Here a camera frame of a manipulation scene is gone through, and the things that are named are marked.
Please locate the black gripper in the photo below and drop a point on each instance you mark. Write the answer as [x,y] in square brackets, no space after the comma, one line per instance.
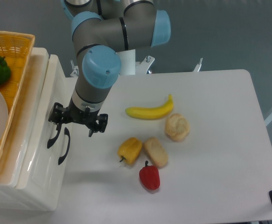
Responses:
[71,114]

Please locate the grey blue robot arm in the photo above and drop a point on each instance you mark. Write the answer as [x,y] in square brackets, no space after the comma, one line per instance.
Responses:
[100,29]

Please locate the white drawer cabinet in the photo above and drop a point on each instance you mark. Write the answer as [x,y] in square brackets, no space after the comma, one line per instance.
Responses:
[18,137]

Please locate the yellow bell pepper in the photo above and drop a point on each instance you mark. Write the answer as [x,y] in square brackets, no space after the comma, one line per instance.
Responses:
[129,150]

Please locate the yellow banana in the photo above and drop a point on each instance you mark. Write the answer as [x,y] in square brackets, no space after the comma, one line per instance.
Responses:
[151,113]

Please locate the oblong bread loaf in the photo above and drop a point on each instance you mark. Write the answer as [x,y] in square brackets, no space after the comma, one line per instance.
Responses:
[156,152]

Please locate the red bell pepper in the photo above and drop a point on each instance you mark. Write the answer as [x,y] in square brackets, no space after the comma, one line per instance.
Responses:
[149,176]

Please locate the round bread roll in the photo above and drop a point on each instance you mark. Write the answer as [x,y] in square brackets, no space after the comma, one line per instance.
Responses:
[177,127]

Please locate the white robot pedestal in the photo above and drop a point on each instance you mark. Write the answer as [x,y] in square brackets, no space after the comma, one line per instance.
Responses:
[128,61]

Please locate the white frame bracket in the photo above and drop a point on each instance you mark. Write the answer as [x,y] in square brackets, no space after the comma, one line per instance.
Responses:
[140,67]

